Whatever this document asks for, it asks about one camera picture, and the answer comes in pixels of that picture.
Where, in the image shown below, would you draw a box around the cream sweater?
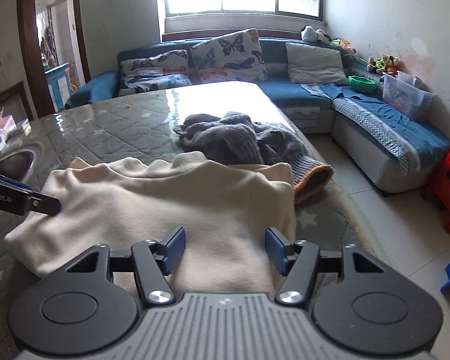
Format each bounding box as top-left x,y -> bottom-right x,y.
4,152 -> 296,293

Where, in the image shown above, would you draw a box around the round black table heater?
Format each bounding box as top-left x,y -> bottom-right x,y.
0,148 -> 39,182

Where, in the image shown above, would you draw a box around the tissue box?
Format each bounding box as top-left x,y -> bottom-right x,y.
0,106 -> 20,147

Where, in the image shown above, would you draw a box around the green booklet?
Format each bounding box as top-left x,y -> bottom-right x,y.
9,119 -> 32,137

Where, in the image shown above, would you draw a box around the blue white kids cabinet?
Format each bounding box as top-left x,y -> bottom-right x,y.
45,63 -> 72,112

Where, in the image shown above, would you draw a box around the blue corner sofa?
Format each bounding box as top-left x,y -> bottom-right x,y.
64,35 -> 450,194

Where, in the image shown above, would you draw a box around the grey knit garment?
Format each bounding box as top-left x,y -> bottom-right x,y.
174,112 -> 334,203

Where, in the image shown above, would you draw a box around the flat butterfly cushion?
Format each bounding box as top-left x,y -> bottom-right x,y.
118,49 -> 192,96

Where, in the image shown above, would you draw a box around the green bowl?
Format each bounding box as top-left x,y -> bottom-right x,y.
347,75 -> 378,94

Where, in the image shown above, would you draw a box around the grey cushion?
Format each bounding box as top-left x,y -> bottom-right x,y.
286,42 -> 347,85

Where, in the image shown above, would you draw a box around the clear plastic storage box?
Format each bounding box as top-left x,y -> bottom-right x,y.
382,74 -> 435,121

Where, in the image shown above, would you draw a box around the upright butterfly cushion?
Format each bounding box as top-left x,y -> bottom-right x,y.
191,28 -> 268,84

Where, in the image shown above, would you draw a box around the colourful plush toys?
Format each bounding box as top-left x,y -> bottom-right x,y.
329,37 -> 402,76

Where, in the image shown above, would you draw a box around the panda plush toy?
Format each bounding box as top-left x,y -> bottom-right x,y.
301,25 -> 332,45

